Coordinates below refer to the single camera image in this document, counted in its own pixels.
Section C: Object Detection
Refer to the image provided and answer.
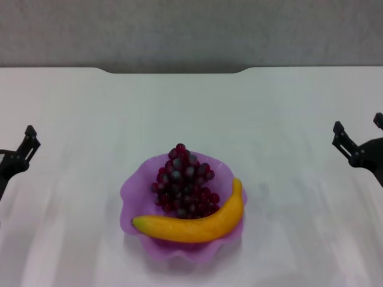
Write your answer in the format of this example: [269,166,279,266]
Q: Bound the yellow banana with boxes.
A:
[132,178,244,243]

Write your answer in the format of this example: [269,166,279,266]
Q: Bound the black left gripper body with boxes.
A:
[0,149,30,203]

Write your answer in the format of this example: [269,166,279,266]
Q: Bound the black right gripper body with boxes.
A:
[352,138,383,188]

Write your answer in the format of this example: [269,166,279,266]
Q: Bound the purple wavy plastic plate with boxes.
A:
[120,152,248,264]

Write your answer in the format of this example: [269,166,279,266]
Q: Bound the bunch of red grapes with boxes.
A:
[150,143,221,219]

